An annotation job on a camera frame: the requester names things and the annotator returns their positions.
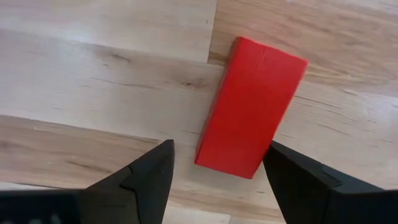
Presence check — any red rectangular block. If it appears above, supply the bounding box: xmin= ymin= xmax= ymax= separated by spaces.
xmin=194 ymin=36 xmax=310 ymax=180

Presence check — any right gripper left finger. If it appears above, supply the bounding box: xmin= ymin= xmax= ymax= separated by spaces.
xmin=0 ymin=139 xmax=176 ymax=224

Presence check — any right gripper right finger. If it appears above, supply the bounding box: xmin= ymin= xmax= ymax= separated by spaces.
xmin=262 ymin=140 xmax=398 ymax=224

